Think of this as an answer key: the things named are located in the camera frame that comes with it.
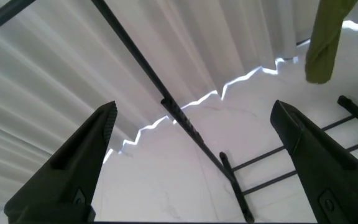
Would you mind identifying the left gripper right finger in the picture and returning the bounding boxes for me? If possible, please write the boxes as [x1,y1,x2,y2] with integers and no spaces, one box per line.
[270,99,358,224]

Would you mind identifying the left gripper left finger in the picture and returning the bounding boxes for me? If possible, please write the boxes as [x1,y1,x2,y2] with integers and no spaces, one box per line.
[3,100,118,223]

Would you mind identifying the green long-sleeved shirt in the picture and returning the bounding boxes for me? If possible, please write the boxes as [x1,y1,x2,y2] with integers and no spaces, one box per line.
[305,0,358,85]

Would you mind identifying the black clothes rack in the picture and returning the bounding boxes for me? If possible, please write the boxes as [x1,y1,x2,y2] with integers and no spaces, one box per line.
[0,0,358,223]

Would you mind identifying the white curtain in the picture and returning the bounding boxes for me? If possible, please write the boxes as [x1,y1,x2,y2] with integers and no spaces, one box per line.
[0,0,358,218]

